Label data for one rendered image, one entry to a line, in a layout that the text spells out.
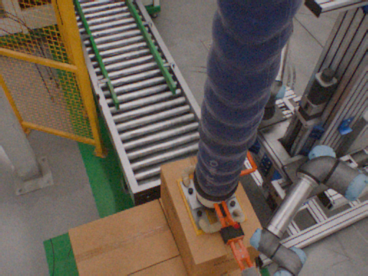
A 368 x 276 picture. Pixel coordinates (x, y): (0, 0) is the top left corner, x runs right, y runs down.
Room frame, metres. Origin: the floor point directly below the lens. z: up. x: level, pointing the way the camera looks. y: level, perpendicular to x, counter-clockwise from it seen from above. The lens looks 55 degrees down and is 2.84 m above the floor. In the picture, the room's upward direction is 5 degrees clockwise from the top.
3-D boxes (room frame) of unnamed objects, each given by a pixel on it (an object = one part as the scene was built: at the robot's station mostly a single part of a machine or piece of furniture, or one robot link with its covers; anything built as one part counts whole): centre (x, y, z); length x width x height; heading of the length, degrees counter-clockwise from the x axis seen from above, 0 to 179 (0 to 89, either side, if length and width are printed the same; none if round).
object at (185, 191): (0.90, -0.09, 0.97); 0.34 x 0.10 x 0.05; 23
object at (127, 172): (2.17, 0.80, 0.50); 2.31 x 0.05 x 0.19; 26
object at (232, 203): (0.97, -0.26, 0.97); 0.34 x 0.10 x 0.05; 23
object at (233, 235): (0.71, -0.27, 1.07); 0.10 x 0.08 x 0.06; 113
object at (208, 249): (0.93, -0.18, 0.74); 0.60 x 0.40 x 0.40; 23
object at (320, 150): (1.09, -0.71, 1.20); 0.13 x 0.12 x 0.14; 56
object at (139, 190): (1.27, -0.01, 0.58); 0.70 x 0.03 x 0.06; 116
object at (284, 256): (0.49, -0.44, 1.37); 0.11 x 0.11 x 0.08; 56
